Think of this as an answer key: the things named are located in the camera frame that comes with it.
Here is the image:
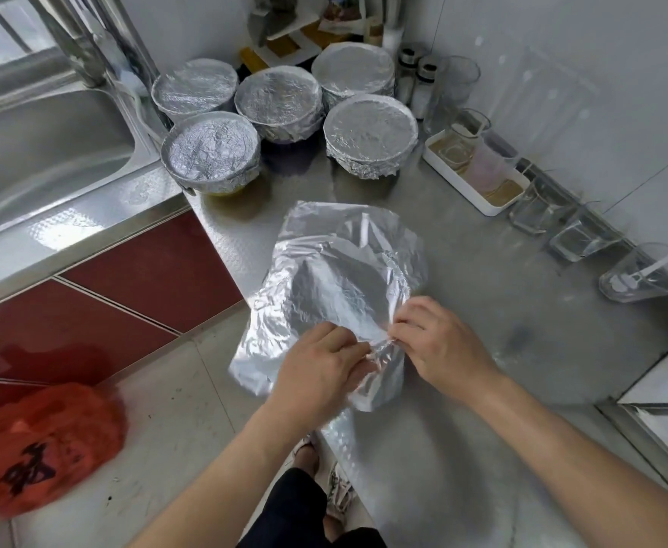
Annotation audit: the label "person's right forearm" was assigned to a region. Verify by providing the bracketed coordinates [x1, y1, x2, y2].
[471, 371, 668, 548]

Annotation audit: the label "person's right white shoe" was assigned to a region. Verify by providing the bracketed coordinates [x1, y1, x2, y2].
[325, 464, 358, 521]

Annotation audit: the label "person's dark trousers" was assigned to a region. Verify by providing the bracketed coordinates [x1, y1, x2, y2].
[237, 467, 386, 548]

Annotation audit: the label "person's left hand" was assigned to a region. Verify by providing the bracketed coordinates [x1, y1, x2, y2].
[266, 323, 379, 435]

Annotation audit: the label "person's right hand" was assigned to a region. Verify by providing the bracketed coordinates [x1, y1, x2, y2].
[387, 295, 504, 406]

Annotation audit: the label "person's white shoe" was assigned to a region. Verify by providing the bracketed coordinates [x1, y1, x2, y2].
[291, 437, 322, 475]
[325, 464, 358, 521]

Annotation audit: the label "red kitchen cabinet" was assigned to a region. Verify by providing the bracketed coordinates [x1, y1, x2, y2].
[0, 211, 244, 423]

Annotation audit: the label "stainless steel sink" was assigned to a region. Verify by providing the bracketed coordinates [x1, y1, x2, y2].
[0, 74, 187, 315]

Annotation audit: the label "person's left white shoe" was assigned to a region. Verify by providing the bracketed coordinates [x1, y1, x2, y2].
[291, 437, 322, 475]

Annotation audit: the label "tall white steel-capped bottle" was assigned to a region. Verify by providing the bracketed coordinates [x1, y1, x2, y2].
[380, 0, 415, 58]

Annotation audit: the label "foil-covered bowl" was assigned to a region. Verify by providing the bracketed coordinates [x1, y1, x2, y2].
[151, 58, 240, 123]
[234, 65, 325, 146]
[323, 94, 421, 180]
[161, 111, 262, 197]

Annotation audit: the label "white rectangular tray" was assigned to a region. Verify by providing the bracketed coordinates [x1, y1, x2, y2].
[423, 129, 532, 217]

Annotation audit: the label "pink translucent cup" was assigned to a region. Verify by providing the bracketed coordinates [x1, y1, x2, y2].
[465, 140, 520, 195]

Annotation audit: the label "colourful snack packet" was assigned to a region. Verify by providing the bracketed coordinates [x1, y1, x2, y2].
[323, 0, 365, 24]

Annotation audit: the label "white corner shelf rack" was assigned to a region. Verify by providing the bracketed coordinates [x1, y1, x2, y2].
[248, 0, 366, 64]

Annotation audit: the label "metal window railing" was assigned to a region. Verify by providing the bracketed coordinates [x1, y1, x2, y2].
[0, 0, 50, 75]

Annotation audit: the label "white spoon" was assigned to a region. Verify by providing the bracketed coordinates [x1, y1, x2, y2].
[617, 247, 668, 286]

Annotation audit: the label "white dish brush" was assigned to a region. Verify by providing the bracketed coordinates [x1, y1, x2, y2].
[111, 68, 151, 100]

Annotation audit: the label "red plastic bag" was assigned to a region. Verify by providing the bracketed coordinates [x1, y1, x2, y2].
[0, 382, 128, 518]

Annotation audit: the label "person's left forearm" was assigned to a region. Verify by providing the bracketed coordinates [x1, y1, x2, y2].
[131, 405, 324, 548]

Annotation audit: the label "steel faucet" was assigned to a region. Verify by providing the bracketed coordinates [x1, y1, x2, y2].
[26, 0, 110, 89]

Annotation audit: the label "foil-wrapped bowl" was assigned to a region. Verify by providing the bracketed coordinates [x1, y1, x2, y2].
[311, 40, 397, 107]

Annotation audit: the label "stack of aluminium foil sheets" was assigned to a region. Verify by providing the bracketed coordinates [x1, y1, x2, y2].
[229, 200, 429, 413]

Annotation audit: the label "white shaker with black lid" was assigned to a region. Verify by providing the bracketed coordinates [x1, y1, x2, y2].
[409, 56, 441, 121]
[394, 45, 418, 107]

